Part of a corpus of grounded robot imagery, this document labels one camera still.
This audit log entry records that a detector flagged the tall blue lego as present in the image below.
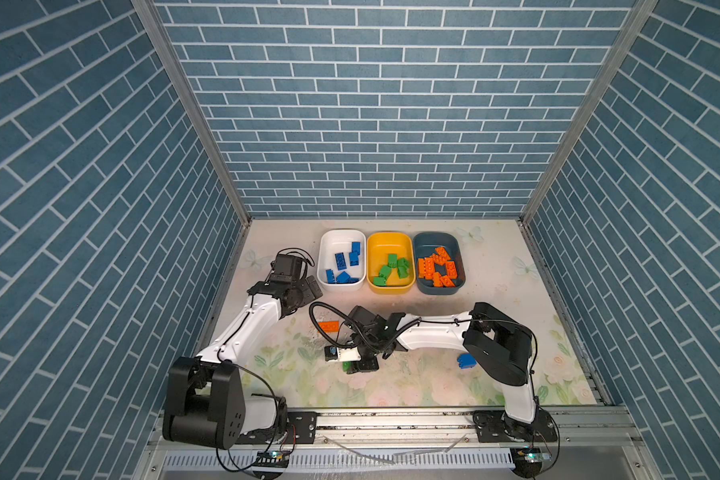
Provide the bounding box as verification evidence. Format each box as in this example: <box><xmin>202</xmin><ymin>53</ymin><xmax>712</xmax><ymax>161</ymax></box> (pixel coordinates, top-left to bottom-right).
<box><xmin>335</xmin><ymin>252</ymin><xmax>347</xmax><ymax>270</ymax></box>

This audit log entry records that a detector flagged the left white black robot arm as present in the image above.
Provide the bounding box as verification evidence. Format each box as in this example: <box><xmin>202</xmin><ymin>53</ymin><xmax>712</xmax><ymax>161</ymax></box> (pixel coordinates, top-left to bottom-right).
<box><xmin>162</xmin><ymin>248</ymin><xmax>322</xmax><ymax>450</ymax></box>

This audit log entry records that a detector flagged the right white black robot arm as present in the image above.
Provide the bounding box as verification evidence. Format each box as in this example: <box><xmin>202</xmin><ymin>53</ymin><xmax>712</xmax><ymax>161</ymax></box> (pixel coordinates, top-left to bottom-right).
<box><xmin>309</xmin><ymin>301</ymin><xmax>559</xmax><ymax>442</ymax></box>

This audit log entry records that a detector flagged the white plastic container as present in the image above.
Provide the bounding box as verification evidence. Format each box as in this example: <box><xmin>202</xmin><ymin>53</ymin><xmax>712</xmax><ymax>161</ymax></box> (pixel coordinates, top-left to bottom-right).
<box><xmin>317</xmin><ymin>229</ymin><xmax>367</xmax><ymax>292</ymax></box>

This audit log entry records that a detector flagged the yellow plastic container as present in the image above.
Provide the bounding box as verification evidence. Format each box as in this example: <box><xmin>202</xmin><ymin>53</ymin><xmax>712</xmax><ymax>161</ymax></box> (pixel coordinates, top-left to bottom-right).
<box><xmin>366</xmin><ymin>232</ymin><xmax>416</xmax><ymax>295</ymax></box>

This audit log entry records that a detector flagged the dark teal plastic container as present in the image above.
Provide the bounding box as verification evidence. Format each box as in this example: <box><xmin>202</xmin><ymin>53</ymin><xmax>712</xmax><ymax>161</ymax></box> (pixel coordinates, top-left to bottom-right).
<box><xmin>413</xmin><ymin>231</ymin><xmax>466</xmax><ymax>295</ymax></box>

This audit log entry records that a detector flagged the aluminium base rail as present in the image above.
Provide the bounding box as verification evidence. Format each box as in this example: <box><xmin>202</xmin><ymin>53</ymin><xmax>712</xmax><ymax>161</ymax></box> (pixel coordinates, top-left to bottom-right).
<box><xmin>134</xmin><ymin>405</ymin><xmax>660</xmax><ymax>479</ymax></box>

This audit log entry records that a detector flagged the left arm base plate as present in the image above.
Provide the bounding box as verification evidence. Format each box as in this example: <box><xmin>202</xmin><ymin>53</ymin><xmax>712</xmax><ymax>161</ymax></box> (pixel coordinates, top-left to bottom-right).
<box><xmin>236</xmin><ymin>411</ymin><xmax>318</xmax><ymax>445</ymax></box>

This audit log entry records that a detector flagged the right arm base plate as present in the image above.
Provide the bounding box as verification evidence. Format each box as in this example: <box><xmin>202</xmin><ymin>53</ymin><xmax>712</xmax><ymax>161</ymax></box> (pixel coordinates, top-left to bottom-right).
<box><xmin>472</xmin><ymin>408</ymin><xmax>559</xmax><ymax>443</ymax></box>

